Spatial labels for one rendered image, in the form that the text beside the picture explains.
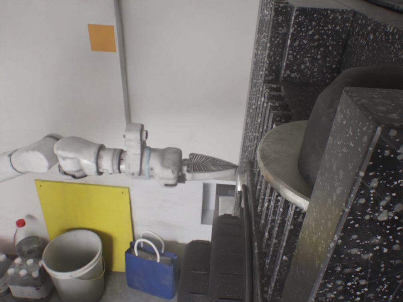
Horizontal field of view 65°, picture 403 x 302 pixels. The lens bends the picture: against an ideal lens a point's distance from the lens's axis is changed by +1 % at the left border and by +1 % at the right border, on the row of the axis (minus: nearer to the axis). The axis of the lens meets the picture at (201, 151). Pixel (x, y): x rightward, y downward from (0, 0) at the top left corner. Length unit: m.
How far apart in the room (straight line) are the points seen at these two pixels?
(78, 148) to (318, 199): 0.61
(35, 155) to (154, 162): 0.26
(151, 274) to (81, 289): 0.35
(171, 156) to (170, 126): 0.78
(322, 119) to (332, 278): 0.09
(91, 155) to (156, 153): 0.14
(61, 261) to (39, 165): 1.26
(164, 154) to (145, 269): 1.18
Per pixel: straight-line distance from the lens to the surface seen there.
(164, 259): 1.78
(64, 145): 0.74
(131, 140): 0.67
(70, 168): 0.75
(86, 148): 0.73
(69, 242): 1.94
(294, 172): 0.23
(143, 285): 1.93
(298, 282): 0.21
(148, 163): 0.68
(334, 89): 0.21
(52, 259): 1.93
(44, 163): 0.77
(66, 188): 1.77
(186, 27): 1.31
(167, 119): 1.46
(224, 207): 1.46
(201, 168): 0.69
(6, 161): 0.87
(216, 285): 0.37
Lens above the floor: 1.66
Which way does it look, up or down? 32 degrees down
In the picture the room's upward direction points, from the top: 3 degrees clockwise
